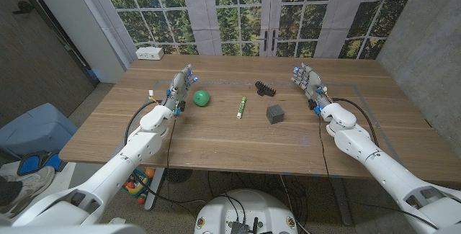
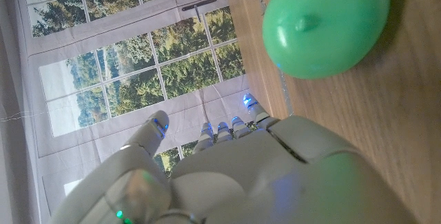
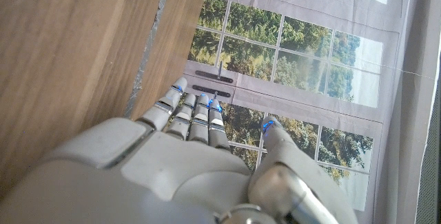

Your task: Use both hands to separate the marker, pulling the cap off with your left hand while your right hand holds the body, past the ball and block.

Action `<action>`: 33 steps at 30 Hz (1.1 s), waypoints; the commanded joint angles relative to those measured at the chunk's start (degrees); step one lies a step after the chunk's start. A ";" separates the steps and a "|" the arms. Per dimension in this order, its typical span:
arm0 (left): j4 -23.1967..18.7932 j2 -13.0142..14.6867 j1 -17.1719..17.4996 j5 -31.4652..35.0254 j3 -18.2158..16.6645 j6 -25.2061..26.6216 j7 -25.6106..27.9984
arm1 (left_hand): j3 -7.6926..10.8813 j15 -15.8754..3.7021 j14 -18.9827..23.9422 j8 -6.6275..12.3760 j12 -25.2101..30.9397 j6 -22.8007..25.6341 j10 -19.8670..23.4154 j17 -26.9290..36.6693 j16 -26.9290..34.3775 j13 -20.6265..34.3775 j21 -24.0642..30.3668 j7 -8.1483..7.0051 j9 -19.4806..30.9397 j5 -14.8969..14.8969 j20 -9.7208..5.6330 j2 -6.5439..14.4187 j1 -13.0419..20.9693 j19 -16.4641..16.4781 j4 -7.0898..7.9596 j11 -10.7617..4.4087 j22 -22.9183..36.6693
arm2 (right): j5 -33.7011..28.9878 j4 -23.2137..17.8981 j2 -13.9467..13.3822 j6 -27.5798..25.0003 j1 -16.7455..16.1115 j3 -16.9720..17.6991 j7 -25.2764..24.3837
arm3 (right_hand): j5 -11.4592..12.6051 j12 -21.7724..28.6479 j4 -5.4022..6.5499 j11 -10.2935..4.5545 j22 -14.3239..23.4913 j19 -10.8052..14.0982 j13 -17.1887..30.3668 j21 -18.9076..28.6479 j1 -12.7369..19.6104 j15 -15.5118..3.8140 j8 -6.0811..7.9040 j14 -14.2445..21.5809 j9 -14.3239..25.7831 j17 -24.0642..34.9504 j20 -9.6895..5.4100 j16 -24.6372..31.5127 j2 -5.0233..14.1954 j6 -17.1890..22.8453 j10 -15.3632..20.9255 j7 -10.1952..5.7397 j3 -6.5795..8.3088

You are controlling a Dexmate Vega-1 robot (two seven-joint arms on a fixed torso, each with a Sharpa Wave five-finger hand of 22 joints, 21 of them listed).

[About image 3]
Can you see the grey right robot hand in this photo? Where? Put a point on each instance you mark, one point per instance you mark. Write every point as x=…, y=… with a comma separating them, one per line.
x=165, y=169

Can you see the printed window backdrop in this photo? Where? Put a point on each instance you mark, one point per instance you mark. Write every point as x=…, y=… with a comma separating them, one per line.
x=296, y=45

